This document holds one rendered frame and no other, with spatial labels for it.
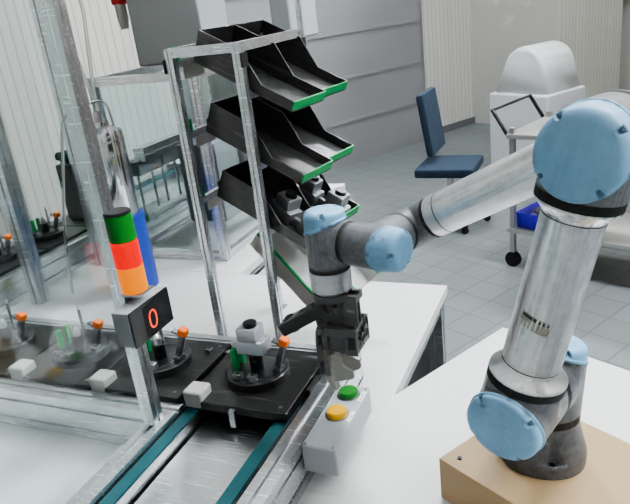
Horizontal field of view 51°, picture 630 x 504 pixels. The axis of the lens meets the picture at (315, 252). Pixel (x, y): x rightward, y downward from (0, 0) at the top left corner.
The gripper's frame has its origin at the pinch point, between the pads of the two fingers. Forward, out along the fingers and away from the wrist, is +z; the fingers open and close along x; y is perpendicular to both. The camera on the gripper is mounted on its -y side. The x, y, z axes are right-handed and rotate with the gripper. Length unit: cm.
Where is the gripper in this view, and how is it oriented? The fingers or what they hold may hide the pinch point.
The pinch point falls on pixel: (333, 382)
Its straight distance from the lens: 129.7
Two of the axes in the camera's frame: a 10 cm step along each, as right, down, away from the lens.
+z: 1.2, 9.3, 3.6
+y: 9.2, 0.3, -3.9
